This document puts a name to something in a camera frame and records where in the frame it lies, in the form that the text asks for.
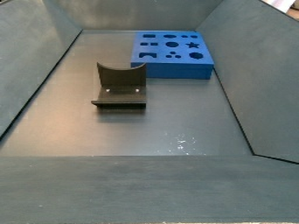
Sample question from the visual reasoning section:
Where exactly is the blue foam shape board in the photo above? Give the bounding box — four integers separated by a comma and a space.
131, 31, 214, 80

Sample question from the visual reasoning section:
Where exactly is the dark curved fixture stand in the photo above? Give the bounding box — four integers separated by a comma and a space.
91, 63, 147, 108

